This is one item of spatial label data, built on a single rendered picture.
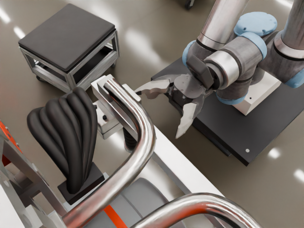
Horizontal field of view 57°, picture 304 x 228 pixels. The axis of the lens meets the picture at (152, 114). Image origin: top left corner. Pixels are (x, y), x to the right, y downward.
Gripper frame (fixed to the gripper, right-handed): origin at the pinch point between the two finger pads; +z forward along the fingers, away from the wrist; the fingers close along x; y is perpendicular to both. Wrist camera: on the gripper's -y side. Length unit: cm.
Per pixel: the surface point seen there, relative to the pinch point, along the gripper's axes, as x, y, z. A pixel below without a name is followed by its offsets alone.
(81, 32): 87, 50, -25
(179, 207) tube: -20.8, -18.6, 13.6
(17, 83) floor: 110, 85, 15
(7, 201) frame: -12.7, -29.3, 26.4
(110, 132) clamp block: -2.3, -8.6, 11.6
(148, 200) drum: -15.8, -8.6, 14.2
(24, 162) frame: 6.1, -2.4, 26.6
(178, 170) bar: -16.6, -15.3, 9.5
